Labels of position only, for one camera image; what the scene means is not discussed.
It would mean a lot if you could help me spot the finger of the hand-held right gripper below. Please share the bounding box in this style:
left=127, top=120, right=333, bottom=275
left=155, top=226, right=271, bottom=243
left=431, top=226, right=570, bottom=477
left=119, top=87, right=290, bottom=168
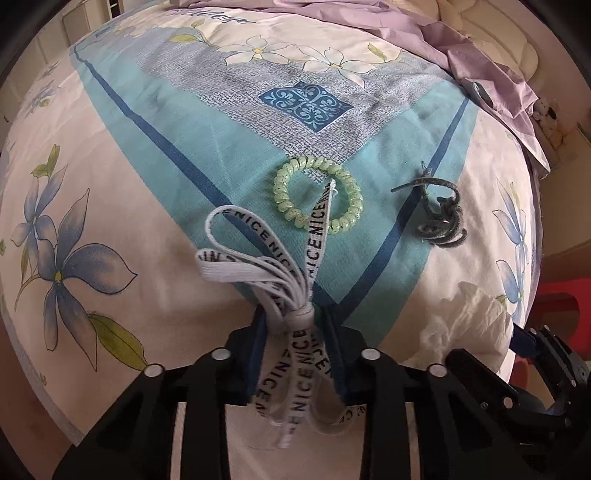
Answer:
left=444, top=348, right=522, bottom=416
left=510, top=323, right=583, bottom=385

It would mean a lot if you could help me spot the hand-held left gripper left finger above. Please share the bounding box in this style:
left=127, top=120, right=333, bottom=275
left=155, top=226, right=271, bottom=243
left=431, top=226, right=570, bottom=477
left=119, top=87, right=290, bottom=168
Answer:
left=51, top=318, right=269, bottom=480

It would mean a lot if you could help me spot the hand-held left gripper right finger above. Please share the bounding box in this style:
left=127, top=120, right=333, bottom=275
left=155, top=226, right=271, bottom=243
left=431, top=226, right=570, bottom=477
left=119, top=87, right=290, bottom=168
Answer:
left=322, top=308, right=527, bottom=480

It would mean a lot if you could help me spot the white printed lace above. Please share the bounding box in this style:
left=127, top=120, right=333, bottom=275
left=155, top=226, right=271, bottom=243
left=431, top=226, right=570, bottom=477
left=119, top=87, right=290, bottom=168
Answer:
left=194, top=179, right=365, bottom=450

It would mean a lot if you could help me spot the white tissue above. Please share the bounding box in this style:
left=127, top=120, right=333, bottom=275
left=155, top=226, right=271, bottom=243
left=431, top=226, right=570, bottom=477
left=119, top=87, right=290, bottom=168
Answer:
left=418, top=281, right=515, bottom=370

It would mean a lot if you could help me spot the red plastic stool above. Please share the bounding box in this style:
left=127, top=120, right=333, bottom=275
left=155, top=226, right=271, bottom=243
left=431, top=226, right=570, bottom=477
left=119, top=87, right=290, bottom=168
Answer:
left=538, top=281, right=589, bottom=333

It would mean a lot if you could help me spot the floral bedsheet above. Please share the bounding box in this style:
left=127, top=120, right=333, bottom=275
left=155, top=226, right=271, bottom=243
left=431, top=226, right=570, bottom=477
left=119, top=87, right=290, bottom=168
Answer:
left=0, top=0, right=550, bottom=462

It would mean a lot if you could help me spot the white plush dog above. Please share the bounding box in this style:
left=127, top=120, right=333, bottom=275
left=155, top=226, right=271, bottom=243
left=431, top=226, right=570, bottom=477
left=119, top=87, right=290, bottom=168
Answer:
left=531, top=99, right=566, bottom=148

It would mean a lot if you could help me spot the purple blanket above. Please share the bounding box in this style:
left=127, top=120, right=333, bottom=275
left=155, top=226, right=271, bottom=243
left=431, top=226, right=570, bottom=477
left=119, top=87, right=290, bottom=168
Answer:
left=168, top=0, right=552, bottom=174

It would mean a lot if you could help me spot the sliding door wardrobe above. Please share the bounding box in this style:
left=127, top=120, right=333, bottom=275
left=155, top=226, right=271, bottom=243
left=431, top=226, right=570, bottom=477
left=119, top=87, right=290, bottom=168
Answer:
left=60, top=0, right=176, bottom=42

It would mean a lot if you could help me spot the dark grey cord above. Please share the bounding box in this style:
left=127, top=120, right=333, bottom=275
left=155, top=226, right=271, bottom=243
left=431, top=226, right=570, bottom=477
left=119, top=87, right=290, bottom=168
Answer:
left=390, top=161, right=468, bottom=247

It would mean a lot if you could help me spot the green spiral hair tie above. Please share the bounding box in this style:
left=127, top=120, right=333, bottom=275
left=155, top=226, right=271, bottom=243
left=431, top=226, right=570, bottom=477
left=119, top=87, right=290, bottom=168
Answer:
left=272, top=156, right=364, bottom=236

